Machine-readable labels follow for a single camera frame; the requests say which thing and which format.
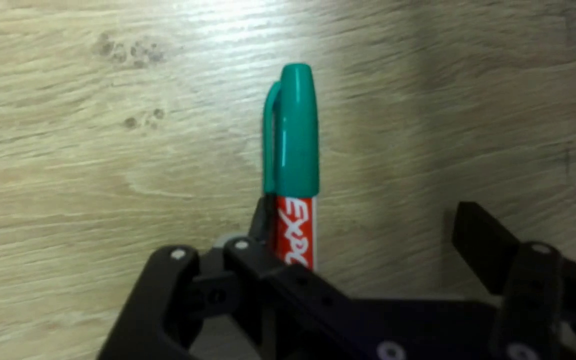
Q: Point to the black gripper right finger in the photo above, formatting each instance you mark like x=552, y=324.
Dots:
x=535, y=280

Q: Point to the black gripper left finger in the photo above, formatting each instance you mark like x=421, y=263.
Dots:
x=287, y=312

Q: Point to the green capped red marker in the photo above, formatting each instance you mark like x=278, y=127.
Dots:
x=291, y=163

